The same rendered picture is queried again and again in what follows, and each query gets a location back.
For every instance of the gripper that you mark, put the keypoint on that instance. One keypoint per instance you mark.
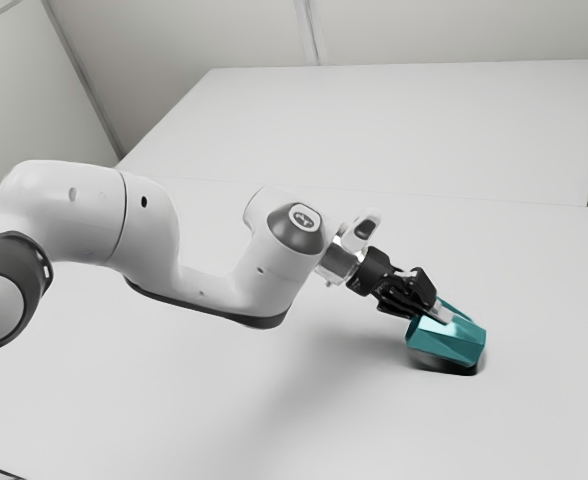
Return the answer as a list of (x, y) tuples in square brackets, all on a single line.
[(371, 275)]

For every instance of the teal faceted mug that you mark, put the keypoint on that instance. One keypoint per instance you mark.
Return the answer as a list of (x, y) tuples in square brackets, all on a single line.
[(449, 345)]

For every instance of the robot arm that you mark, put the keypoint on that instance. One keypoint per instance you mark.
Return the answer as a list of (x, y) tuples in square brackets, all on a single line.
[(214, 280)]

